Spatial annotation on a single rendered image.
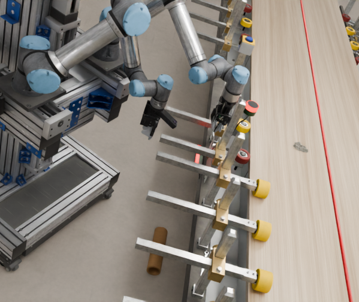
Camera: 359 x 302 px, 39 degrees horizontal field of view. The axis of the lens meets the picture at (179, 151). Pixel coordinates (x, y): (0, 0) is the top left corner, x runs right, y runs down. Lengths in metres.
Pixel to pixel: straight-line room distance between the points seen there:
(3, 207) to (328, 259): 1.66
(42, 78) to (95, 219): 1.36
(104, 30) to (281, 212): 1.10
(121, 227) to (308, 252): 1.32
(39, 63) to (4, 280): 1.27
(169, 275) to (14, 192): 0.99
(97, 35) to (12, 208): 1.22
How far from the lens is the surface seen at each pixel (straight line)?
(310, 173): 2.64
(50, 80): 2.02
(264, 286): 1.96
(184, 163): 2.23
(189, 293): 2.14
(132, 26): 1.98
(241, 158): 2.49
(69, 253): 2.99
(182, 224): 3.31
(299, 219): 2.36
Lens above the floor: 2.40
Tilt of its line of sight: 39 degrees down
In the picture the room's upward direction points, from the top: 22 degrees clockwise
